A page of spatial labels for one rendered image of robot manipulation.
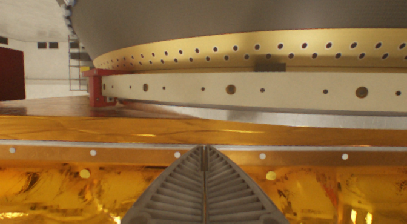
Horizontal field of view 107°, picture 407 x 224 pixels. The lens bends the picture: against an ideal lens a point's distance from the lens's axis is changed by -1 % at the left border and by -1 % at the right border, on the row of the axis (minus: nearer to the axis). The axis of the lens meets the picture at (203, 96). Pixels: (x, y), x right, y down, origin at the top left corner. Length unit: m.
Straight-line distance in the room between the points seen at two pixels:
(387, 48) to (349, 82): 0.09
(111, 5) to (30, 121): 0.26
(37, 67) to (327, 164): 8.71
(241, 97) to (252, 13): 0.12
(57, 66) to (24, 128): 7.69
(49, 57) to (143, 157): 8.11
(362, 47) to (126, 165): 0.42
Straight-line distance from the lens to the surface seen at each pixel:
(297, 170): 0.36
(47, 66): 8.40
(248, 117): 0.27
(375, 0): 0.31
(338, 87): 0.25
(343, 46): 0.30
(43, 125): 0.41
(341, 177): 0.41
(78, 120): 0.36
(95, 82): 0.44
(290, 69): 0.29
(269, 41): 0.26
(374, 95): 0.28
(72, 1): 0.52
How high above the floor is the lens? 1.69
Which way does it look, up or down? 4 degrees up
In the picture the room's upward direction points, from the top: 179 degrees counter-clockwise
